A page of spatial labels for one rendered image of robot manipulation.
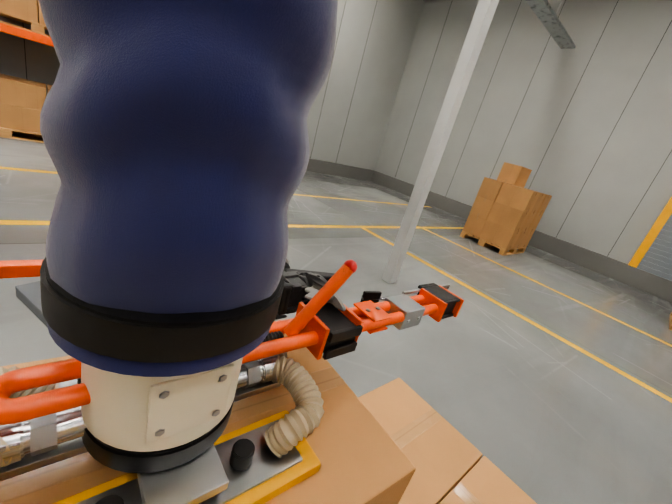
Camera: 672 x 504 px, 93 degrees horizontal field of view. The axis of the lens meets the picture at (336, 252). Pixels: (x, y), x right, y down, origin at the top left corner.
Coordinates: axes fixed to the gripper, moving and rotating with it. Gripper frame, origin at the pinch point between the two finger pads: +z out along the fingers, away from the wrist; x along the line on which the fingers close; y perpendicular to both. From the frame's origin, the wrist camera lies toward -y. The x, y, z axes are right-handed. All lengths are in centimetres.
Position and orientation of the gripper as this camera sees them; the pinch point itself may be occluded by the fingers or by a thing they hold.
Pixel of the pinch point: (338, 322)
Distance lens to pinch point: 59.0
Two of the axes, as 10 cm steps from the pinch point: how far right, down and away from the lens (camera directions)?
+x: 2.4, -9.1, -3.3
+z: 6.2, 4.1, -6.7
